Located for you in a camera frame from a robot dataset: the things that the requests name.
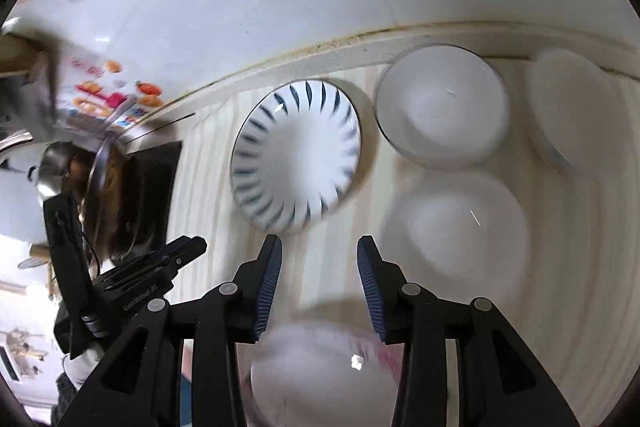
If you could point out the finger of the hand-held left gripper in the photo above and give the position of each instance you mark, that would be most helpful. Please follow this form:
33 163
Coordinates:
187 248
140 274

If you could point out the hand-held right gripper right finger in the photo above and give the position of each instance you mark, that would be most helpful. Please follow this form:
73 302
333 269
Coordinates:
372 292

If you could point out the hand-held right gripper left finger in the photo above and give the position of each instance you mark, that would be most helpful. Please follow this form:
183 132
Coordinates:
267 287

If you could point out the blue striped white plate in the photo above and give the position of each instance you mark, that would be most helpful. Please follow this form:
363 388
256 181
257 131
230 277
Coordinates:
295 157

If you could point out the white bowl with blue band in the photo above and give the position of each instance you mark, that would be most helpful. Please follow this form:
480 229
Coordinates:
570 107
440 107

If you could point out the striped printed cloth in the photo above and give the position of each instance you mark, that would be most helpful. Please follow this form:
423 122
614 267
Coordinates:
320 267

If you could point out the black cooktop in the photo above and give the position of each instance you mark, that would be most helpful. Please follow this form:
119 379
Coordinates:
150 187

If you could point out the stainless steel steamer pot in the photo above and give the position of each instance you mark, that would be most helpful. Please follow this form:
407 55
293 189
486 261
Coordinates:
52 172

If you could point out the dark frying pan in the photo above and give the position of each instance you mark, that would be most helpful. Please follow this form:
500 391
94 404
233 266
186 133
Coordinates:
107 177

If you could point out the colourful wall sticker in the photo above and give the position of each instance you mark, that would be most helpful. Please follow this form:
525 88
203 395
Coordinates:
110 94

